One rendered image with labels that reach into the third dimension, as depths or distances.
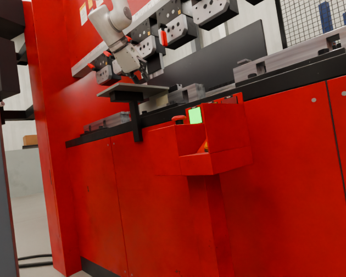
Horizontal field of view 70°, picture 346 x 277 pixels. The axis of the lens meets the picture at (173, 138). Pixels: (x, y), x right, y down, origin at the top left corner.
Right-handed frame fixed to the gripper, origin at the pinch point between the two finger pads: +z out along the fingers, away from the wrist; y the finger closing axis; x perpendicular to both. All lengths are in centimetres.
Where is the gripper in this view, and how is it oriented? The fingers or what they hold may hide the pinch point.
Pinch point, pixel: (141, 78)
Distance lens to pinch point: 113.5
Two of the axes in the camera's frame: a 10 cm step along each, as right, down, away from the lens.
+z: 4.9, 7.2, 4.9
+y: -8.0, 1.4, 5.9
